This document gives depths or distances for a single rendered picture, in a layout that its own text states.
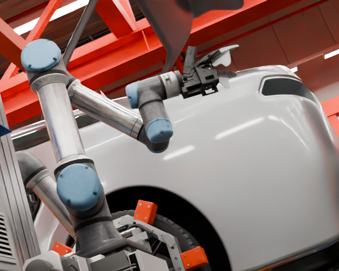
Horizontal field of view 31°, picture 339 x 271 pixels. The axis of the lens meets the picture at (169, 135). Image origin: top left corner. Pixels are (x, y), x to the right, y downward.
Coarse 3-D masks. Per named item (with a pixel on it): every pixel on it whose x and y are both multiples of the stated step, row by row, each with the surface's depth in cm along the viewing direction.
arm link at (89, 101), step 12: (72, 84) 194; (72, 96) 194; (84, 96) 193; (96, 96) 194; (84, 108) 194; (96, 108) 192; (108, 108) 192; (120, 108) 192; (108, 120) 192; (120, 120) 191; (132, 120) 190; (132, 132) 190; (144, 132) 189; (156, 144) 187; (168, 144) 195
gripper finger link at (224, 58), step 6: (222, 48) 181; (228, 48) 181; (234, 48) 181; (222, 54) 182; (228, 54) 181; (210, 60) 183; (216, 60) 182; (222, 60) 181; (228, 60) 180; (216, 66) 182
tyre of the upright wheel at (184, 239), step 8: (112, 216) 273; (120, 216) 272; (160, 216) 269; (160, 224) 267; (168, 224) 266; (176, 224) 270; (168, 232) 265; (176, 232) 264; (184, 232) 265; (184, 240) 262; (192, 240) 266; (184, 248) 261; (192, 248) 261; (208, 264) 274
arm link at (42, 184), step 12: (24, 156) 212; (36, 156) 214; (24, 168) 209; (36, 168) 209; (24, 180) 209; (36, 180) 209; (48, 180) 210; (36, 192) 210; (48, 192) 208; (48, 204) 208; (60, 204) 207; (60, 216) 207; (72, 228) 206
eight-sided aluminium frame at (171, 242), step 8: (128, 216) 263; (120, 224) 263; (128, 224) 262; (144, 224) 260; (160, 232) 257; (160, 240) 256; (168, 240) 255; (176, 240) 258; (168, 248) 254; (176, 248) 254; (176, 256) 253; (176, 264) 252
